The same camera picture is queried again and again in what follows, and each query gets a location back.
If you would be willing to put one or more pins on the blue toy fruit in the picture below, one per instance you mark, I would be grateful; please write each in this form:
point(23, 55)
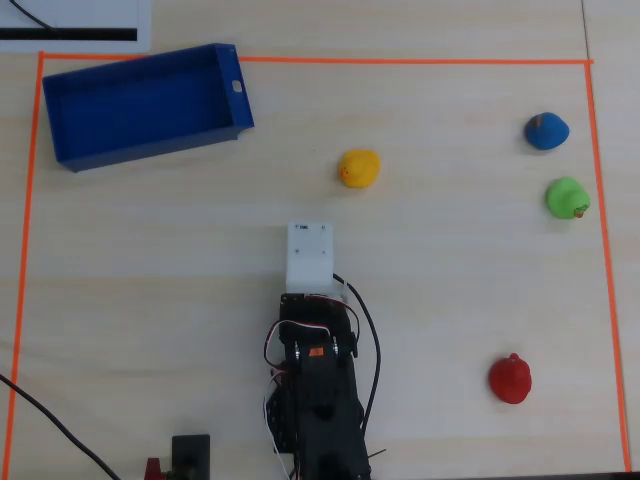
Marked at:
point(546, 131)

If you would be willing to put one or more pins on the long orange tape strip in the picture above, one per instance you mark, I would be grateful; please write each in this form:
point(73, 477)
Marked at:
point(400, 61)

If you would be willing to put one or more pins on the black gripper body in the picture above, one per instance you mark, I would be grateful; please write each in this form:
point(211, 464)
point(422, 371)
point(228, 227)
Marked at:
point(306, 306)

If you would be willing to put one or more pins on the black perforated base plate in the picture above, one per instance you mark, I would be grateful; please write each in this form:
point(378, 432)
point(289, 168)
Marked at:
point(275, 415)

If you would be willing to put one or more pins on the black table clamp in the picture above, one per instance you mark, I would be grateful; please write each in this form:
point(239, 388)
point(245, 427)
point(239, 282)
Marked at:
point(192, 450)

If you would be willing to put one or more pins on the green toy fruit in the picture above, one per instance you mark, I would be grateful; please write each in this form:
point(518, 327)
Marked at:
point(565, 197)

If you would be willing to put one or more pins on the white paper with black stripe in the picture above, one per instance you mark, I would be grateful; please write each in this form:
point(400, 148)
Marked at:
point(75, 15)

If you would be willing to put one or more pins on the blue plastic box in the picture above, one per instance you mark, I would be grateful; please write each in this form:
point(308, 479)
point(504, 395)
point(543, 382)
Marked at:
point(145, 110)

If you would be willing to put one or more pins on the red toy fruit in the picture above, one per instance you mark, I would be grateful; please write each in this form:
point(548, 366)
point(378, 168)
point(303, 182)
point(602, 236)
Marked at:
point(511, 379)

